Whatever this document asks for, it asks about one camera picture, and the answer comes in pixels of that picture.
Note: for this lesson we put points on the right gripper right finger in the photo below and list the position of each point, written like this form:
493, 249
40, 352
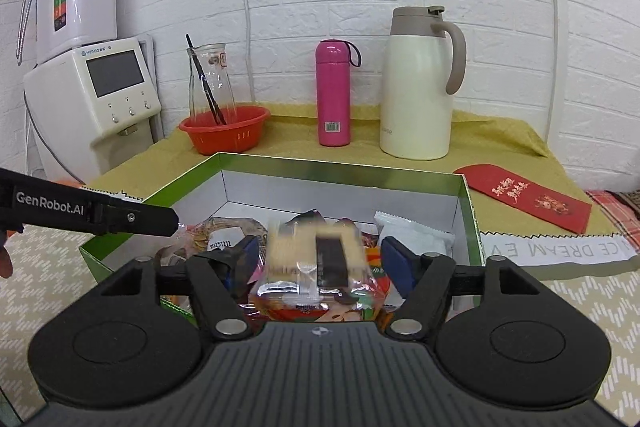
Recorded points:
423, 281

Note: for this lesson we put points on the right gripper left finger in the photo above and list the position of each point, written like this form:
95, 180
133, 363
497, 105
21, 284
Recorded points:
218, 279

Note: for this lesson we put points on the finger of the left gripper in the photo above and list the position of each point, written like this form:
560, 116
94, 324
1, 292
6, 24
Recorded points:
31, 201

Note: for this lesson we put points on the silver snack packet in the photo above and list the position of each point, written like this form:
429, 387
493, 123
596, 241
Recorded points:
418, 238

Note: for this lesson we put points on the cracker snack packet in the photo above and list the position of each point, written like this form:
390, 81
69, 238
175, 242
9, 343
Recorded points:
309, 259

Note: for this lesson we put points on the person's left hand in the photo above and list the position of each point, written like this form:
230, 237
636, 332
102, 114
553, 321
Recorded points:
6, 265

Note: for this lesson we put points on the green cardboard box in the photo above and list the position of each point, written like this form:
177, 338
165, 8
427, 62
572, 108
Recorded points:
273, 189

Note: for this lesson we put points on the white water dispenser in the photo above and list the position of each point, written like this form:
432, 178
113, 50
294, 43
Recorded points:
94, 108

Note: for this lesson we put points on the red envelope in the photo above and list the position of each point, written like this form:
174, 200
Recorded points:
512, 189

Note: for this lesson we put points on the red plastic basket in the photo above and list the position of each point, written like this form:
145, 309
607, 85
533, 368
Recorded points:
209, 138

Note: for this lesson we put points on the olive yellow cloth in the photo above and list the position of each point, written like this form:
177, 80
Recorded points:
291, 132

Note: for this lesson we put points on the clear glass carafe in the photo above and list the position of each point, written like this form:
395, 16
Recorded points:
213, 58

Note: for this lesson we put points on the black straw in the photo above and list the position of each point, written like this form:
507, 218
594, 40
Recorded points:
213, 106

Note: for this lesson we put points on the cream thermos jug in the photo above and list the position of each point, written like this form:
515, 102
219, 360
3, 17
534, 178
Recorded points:
424, 66

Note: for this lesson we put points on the pink water bottle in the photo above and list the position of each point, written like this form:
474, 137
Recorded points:
335, 60

